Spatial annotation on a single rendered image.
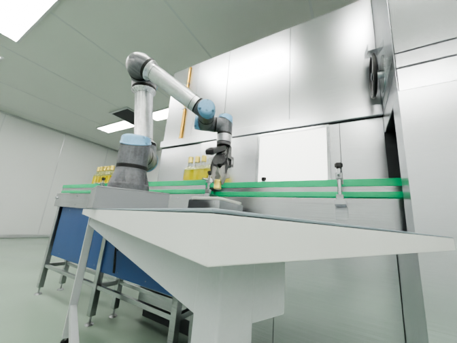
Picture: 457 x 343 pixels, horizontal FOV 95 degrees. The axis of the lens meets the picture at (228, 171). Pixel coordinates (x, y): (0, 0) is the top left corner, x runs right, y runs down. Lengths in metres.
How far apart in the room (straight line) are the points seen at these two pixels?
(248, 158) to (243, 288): 1.22
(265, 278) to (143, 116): 0.97
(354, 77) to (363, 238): 1.26
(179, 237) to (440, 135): 0.88
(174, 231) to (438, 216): 0.81
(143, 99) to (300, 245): 1.04
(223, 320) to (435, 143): 0.85
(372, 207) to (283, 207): 0.35
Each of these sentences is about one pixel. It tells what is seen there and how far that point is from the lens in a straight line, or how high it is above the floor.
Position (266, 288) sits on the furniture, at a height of 0.68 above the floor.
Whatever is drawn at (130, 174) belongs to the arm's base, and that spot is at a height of 0.88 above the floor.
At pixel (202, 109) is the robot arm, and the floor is 1.19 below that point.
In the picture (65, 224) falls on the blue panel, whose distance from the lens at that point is 2.41.
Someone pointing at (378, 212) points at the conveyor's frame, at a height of 0.82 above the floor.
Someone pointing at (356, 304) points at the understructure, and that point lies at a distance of 1.27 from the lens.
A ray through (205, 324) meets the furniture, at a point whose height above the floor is 0.66.
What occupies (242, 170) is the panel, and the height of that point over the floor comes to 1.08.
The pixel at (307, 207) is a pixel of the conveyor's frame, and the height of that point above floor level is 0.83.
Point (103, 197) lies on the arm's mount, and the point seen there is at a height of 0.79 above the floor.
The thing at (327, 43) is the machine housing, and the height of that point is 1.89.
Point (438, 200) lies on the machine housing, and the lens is 0.89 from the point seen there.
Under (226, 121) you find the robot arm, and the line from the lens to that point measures 1.07.
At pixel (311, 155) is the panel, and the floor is 1.14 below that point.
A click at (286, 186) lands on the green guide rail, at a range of 1.09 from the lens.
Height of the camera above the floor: 0.74
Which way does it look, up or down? 13 degrees up
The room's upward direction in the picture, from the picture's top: 5 degrees clockwise
